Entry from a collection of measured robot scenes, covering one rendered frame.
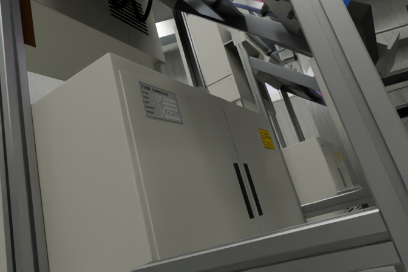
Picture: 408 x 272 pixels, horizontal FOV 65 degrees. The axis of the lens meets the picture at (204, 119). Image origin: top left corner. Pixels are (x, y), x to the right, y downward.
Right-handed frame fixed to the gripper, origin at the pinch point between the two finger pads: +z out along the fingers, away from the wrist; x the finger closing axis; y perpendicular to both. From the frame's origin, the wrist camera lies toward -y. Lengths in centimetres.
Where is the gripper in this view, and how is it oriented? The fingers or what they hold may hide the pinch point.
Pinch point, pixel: (266, 13)
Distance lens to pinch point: 109.4
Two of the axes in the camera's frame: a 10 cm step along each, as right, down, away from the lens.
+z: -5.9, 7.7, 2.3
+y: -6.3, -6.2, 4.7
